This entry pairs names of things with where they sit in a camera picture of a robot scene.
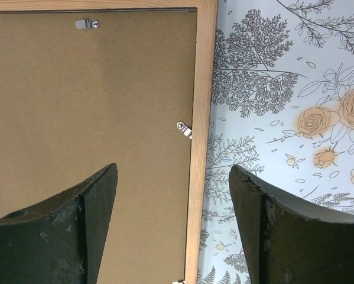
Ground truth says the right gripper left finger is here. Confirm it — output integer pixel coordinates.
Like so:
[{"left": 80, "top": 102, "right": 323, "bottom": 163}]
[{"left": 0, "top": 163, "right": 118, "bottom": 284}]

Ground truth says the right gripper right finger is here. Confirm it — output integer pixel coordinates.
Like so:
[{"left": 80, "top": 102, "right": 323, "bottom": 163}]
[{"left": 229, "top": 165, "right": 354, "bottom": 284}]

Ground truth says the brown cardboard backing board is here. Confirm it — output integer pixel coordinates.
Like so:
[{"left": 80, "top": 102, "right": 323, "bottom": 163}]
[{"left": 0, "top": 11, "right": 197, "bottom": 283}]

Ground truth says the wooden picture frame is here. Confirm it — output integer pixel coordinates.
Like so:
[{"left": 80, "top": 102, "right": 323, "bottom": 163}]
[{"left": 0, "top": 0, "right": 218, "bottom": 283}]

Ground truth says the floral patterned table mat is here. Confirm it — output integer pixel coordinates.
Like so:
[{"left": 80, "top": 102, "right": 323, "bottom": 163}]
[{"left": 197, "top": 1, "right": 354, "bottom": 283}]

